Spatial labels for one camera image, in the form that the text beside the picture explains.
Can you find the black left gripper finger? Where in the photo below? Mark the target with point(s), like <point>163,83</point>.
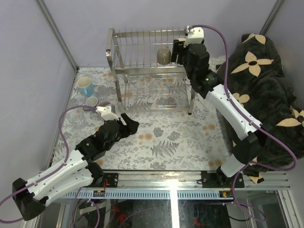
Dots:
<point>130,128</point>
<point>125,118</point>

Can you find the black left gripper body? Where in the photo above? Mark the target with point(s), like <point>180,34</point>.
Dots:
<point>121,135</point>

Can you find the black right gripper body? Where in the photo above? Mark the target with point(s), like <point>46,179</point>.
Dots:
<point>188,68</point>

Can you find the olive grey mug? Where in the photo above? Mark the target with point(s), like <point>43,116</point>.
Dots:
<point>164,56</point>

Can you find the pink ribbed mug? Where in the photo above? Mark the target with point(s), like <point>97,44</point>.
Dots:
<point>106,104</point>

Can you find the grey-blue textured mug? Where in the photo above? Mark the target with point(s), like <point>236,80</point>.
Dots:
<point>91,101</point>

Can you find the clear glass tumbler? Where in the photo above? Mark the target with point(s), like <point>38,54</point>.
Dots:
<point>75,117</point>

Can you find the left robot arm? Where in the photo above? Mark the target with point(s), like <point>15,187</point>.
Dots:
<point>57,171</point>

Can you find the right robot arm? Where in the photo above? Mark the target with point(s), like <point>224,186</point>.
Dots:
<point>205,82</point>

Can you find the steel two-tier dish rack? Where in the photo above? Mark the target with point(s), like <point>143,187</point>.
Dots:
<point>142,84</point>

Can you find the white pillow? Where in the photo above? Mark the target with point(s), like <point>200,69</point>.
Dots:
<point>216,63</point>

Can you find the floral tablecloth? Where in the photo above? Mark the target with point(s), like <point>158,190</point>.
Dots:
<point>166,140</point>

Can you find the light blue mug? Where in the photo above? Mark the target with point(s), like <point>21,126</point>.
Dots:
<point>85,86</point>

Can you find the black floral blanket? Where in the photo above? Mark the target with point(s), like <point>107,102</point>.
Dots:
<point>257,81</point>

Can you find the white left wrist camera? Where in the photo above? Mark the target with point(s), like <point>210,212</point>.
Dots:
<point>106,112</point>

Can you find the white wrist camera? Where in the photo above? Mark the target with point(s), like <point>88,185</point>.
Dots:
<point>193,35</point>
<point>106,112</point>

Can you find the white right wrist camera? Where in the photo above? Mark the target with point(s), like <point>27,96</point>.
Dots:
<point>193,35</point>

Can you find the aluminium mounting rail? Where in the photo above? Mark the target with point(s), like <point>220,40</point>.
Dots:
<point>159,184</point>

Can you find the right aluminium frame post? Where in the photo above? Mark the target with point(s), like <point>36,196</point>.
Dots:
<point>272,16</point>

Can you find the aluminium frame post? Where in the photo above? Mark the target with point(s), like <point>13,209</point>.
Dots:
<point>54,29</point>
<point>272,16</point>

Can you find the left aluminium frame post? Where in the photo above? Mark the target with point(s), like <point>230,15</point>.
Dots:
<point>54,29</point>

